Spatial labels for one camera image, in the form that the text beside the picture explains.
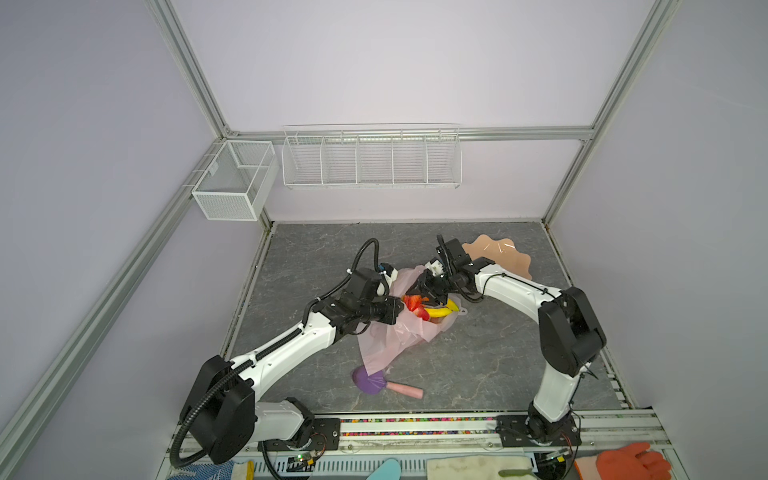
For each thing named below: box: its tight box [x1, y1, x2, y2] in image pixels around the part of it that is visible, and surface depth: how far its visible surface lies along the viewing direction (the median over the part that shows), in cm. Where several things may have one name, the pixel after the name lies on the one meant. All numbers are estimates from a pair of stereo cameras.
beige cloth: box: [426, 455, 538, 480], surface depth 70 cm
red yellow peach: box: [402, 295, 430, 321], surface depth 86 cm
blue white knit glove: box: [167, 460, 235, 480], surface depth 70 cm
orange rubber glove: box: [596, 443, 672, 480], surface depth 70 cm
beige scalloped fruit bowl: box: [462, 234, 532, 280], surface depth 111 cm
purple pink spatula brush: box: [352, 366, 425, 400], surface depth 81 cm
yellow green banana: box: [424, 299, 460, 318], surface depth 95 cm
